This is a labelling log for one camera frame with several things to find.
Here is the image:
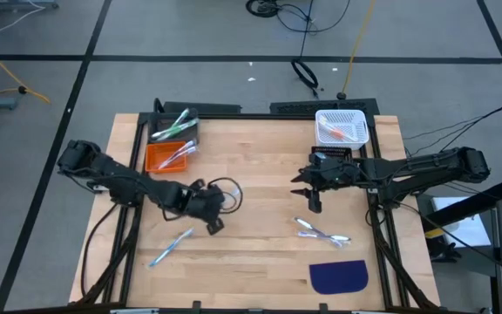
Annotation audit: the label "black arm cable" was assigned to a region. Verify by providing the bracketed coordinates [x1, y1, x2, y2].
[397, 201, 502, 276]
[79, 202, 121, 298]

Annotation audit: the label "orange toothbrush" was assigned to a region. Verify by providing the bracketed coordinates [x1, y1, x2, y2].
[319, 119, 349, 140]
[322, 123, 360, 143]

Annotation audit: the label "white sheet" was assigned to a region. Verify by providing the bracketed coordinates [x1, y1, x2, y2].
[430, 195, 492, 249]

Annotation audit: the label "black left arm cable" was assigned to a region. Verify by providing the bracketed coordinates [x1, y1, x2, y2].
[79, 202, 121, 298]

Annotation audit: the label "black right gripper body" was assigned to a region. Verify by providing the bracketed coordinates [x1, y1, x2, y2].
[305, 150, 364, 215]

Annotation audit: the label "yellow floor cable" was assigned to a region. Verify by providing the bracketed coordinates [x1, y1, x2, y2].
[0, 33, 52, 106]

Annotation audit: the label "black metal table frame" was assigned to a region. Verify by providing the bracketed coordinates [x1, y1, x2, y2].
[76, 111, 442, 311]

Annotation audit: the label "packaged toothbrushes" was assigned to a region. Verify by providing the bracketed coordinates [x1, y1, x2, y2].
[147, 227, 195, 269]

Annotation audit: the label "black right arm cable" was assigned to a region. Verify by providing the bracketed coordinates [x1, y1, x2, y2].
[397, 201, 502, 276]

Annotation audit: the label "grey cart base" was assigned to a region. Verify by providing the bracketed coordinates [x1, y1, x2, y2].
[0, 0, 60, 10]

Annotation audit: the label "green toothbrush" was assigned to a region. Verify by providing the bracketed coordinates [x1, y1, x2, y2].
[150, 117, 201, 141]
[168, 107, 191, 133]

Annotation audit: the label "black support beam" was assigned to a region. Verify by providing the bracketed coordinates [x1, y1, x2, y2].
[420, 177, 502, 229]

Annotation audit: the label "dark grey plastic basket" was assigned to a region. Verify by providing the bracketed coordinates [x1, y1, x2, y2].
[147, 108, 200, 145]

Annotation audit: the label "orange plastic basket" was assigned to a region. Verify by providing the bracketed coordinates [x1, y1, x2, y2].
[144, 140, 189, 174]

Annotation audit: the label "white plastic basket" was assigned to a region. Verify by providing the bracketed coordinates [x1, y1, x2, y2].
[314, 109, 370, 152]

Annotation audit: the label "thin black cables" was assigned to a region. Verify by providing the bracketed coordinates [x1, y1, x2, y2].
[402, 106, 502, 154]

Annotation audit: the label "black plastic basket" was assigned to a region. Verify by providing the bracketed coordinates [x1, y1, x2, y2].
[310, 145, 353, 159]

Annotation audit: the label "yellow hanging cable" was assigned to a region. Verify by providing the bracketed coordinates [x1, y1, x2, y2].
[341, 0, 377, 100]

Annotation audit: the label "white floor cable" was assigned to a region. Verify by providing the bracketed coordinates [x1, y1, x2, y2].
[0, 0, 47, 57]

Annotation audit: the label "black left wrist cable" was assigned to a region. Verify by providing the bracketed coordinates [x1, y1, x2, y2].
[192, 175, 245, 215]

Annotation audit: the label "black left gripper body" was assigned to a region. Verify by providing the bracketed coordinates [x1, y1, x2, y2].
[179, 177, 227, 237]

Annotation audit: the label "black vented box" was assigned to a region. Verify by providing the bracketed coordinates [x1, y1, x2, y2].
[269, 98, 381, 117]

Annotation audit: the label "dark blue flat pad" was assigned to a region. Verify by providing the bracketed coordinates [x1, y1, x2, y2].
[309, 259, 370, 296]

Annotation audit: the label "black flat box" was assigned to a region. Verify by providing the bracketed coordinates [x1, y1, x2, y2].
[153, 98, 242, 115]

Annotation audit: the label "black hanging cable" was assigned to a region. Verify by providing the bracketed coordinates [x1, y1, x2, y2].
[291, 0, 321, 99]

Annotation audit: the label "black coiled floor cable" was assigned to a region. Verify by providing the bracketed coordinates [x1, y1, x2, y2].
[245, 0, 352, 35]

